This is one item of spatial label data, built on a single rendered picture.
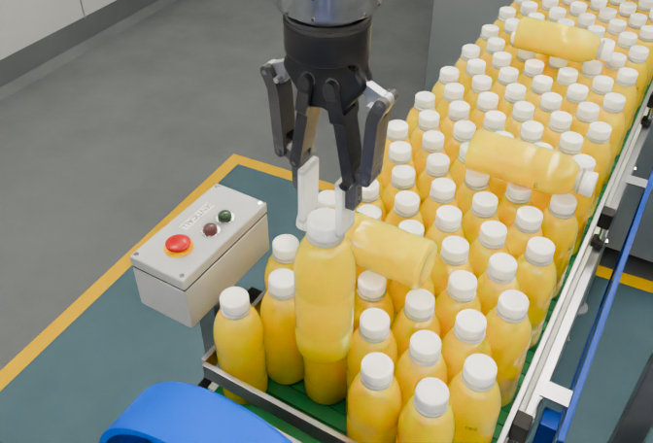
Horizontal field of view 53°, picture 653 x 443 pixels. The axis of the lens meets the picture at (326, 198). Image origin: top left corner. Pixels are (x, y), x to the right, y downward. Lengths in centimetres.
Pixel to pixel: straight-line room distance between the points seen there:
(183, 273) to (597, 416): 157
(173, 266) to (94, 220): 192
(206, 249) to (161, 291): 9
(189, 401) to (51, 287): 200
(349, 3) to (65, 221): 244
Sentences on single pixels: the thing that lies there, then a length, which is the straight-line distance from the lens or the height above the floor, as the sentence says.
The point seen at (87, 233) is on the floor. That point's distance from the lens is 279.
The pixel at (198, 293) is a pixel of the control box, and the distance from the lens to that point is 97.
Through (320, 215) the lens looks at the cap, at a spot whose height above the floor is 130.
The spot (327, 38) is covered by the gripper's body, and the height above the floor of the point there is 152.
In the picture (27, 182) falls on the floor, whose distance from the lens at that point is 317.
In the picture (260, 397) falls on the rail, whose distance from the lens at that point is 94.
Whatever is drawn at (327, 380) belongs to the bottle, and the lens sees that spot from 96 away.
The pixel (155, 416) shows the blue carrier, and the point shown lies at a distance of 64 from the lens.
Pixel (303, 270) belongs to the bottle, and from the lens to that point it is 71.
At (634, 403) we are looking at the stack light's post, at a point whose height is 93.
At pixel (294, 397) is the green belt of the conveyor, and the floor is 90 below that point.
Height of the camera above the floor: 174
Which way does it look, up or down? 39 degrees down
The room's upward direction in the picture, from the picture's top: straight up
